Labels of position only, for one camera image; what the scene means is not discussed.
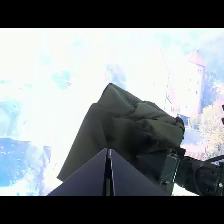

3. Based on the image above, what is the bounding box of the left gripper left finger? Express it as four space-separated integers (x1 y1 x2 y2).
48 148 109 197

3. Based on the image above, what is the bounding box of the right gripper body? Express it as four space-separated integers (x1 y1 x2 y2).
159 150 224 197

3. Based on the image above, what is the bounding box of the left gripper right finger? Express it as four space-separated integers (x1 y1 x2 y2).
109 148 170 197

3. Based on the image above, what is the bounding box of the dark green garment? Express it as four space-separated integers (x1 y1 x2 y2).
56 82 186 197

